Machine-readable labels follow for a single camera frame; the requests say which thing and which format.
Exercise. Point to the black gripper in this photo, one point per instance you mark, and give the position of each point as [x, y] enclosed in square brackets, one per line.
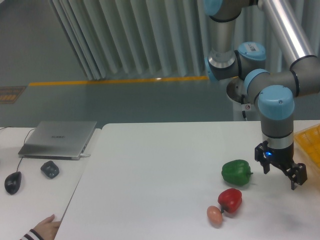
[283, 160]

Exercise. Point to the striped sleeve forearm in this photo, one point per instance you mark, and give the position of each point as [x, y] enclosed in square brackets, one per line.
[31, 235]

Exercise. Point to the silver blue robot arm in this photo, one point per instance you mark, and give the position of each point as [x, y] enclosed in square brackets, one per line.
[272, 94]

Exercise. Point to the person's hand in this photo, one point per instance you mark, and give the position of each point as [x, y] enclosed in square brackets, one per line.
[47, 229]

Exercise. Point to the green bell pepper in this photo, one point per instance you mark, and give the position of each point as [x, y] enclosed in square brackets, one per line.
[237, 172]

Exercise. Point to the yellow plastic basket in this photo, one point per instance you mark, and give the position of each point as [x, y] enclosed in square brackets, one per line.
[308, 141]

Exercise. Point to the red bell pepper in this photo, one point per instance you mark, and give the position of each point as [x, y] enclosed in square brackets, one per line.
[230, 200]

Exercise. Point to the brown egg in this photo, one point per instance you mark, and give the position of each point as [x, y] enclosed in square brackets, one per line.
[214, 215]

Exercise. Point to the white vertical blinds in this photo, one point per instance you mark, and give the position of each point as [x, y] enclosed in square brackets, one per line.
[136, 38]

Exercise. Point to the black small controller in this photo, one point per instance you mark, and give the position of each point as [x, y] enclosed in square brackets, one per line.
[50, 169]

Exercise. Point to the silver closed laptop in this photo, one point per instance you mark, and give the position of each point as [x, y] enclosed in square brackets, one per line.
[59, 140]

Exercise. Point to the black computer mouse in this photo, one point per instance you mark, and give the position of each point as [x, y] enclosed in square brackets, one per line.
[13, 182]

